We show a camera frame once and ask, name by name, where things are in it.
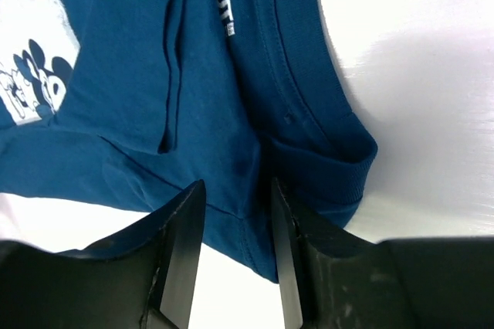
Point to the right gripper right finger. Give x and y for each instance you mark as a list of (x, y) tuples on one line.
[(330, 278)]

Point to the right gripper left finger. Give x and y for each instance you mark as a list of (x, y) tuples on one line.
[(140, 277)]

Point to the blue printed t shirt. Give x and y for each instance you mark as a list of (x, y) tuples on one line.
[(125, 103)]

